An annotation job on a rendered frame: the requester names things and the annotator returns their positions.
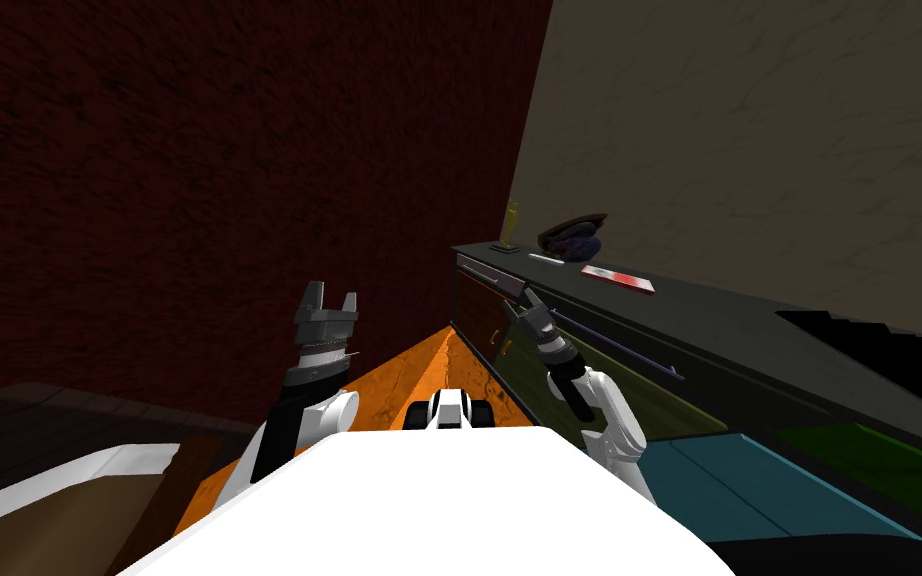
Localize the dark long sideboard cabinet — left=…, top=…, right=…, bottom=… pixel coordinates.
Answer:
left=450, top=241, right=922, bottom=576

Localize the gold statuette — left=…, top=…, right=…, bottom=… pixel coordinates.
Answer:
left=489, top=198, right=523, bottom=256

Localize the purple bar handle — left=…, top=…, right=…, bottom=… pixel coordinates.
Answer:
left=550, top=308, right=687, bottom=383

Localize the olive cabinet front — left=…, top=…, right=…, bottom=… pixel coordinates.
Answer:
left=492, top=323, right=728, bottom=443

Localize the green cabinet front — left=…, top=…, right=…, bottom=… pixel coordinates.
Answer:
left=775, top=422, right=922, bottom=539

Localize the teal cabinet front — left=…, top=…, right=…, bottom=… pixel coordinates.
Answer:
left=635, top=431, right=922, bottom=547

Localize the white and brown bed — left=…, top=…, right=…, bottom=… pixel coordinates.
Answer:
left=0, top=442, right=184, bottom=576

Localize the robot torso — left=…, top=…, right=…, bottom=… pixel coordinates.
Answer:
left=115, top=387, right=739, bottom=576

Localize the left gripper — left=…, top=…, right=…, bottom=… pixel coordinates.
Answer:
left=292, top=280, right=360, bottom=350

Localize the grey drawer front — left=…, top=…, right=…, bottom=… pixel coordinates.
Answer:
left=454, top=253, right=529, bottom=300

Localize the dark blue cap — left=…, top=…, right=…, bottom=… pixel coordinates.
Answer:
left=536, top=212, right=610, bottom=264

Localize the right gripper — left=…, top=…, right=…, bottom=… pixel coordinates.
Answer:
left=501, top=287, right=565, bottom=355

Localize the red book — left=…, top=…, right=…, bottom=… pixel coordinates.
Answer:
left=580, top=263, right=658, bottom=297

